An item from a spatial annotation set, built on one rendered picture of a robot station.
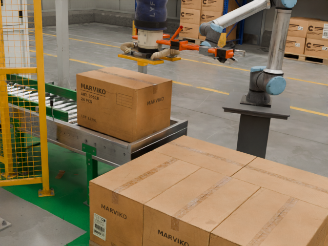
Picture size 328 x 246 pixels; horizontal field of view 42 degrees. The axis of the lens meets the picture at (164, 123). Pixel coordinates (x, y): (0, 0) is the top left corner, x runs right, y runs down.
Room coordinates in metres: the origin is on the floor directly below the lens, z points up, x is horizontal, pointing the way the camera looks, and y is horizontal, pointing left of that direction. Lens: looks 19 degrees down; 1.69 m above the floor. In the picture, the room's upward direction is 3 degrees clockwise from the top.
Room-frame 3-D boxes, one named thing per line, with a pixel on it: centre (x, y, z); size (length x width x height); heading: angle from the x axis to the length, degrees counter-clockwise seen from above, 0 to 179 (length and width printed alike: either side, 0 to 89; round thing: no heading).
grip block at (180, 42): (2.81, -0.07, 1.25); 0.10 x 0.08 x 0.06; 142
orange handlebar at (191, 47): (2.94, -0.10, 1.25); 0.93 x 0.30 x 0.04; 52
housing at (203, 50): (2.68, -0.24, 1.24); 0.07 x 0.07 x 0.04; 52
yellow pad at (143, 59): (2.89, 0.18, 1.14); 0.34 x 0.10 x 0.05; 52
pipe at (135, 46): (2.97, 0.13, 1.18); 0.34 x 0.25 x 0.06; 52
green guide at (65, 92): (3.98, 1.12, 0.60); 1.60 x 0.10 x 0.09; 55
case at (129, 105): (3.09, 0.31, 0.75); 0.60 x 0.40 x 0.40; 54
